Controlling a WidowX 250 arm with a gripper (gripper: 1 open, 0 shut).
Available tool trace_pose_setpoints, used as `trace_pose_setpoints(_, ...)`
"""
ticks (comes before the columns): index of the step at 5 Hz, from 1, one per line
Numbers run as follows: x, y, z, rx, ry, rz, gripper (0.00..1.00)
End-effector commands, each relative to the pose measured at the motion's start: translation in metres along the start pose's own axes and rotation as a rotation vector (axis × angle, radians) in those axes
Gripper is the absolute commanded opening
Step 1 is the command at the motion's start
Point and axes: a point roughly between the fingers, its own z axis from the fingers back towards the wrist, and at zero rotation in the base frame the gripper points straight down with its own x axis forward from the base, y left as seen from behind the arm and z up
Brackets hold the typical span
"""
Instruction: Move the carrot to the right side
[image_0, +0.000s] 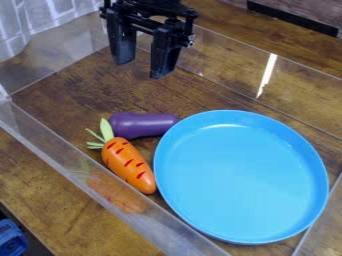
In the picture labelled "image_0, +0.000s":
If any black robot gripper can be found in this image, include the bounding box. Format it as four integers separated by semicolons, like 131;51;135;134
100;0;199;79

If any purple toy eggplant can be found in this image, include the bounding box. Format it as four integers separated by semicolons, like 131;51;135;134
108;112;180;140

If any orange toy carrot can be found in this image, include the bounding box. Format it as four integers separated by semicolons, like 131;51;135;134
87;118;156;194

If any white patterned curtain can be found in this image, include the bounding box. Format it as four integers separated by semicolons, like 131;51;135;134
0;0;103;62

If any blue plastic plate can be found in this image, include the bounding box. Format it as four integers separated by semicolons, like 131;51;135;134
154;110;329;245

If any blue object at corner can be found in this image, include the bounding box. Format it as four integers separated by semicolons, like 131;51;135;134
0;219;28;256

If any clear acrylic enclosure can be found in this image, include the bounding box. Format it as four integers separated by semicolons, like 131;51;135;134
0;15;342;256

